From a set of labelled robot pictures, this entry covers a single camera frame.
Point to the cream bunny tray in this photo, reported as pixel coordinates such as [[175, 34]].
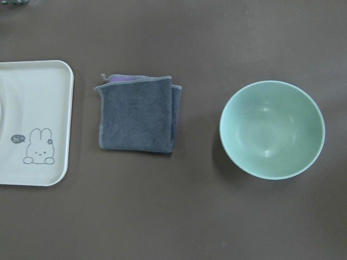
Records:
[[36, 110]]

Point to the mint green bowl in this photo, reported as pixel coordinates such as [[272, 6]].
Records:
[[272, 130]]

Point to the grey folded cloth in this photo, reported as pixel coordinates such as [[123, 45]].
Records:
[[138, 113]]

